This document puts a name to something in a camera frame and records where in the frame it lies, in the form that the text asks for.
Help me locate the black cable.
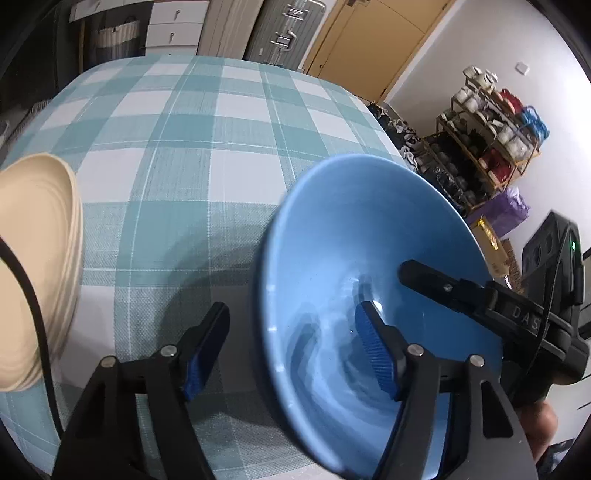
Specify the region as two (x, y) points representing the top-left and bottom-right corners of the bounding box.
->
(0, 234), (65, 439)

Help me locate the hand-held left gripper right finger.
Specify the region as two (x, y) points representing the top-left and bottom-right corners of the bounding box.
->
(353, 300), (539, 480)

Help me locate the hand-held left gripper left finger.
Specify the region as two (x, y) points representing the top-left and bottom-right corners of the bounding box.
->
(53, 301), (232, 480)

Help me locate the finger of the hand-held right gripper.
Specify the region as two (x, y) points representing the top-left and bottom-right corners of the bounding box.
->
(399, 259), (500, 325)

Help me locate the blue bowl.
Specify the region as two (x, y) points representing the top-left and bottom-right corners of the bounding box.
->
(257, 154), (505, 480)

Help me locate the silver suitcase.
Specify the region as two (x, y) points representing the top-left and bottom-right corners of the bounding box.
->
(245, 0), (327, 70)

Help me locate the purple plastic bag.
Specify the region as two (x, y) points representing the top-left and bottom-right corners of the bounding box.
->
(466, 187), (531, 241)

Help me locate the wooden door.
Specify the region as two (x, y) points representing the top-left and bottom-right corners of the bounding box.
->
(302, 0), (455, 105)

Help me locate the person's right hand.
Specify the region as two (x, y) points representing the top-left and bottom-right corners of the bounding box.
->
(517, 401), (560, 464)

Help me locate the teal checked tablecloth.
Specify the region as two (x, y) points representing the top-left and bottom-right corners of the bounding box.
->
(0, 54), (416, 480)

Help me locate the woven grey white basket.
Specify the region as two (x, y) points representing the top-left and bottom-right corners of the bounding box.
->
(90, 16), (144, 64)

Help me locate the white drawer dresser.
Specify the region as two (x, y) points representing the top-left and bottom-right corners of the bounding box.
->
(69, 0), (211, 58)

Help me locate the pile of shoes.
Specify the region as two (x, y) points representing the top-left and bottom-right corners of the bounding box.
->
(368, 102), (422, 171)

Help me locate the cream plate stack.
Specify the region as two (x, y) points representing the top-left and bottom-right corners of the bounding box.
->
(0, 154), (79, 393)

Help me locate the beige suitcase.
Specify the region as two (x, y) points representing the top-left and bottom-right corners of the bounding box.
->
(198, 0), (264, 59)

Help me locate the wooden shoe rack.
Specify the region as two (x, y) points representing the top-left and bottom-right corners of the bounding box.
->
(418, 65), (551, 217)

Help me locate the cardboard box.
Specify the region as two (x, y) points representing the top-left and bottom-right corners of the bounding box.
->
(468, 215), (525, 296)

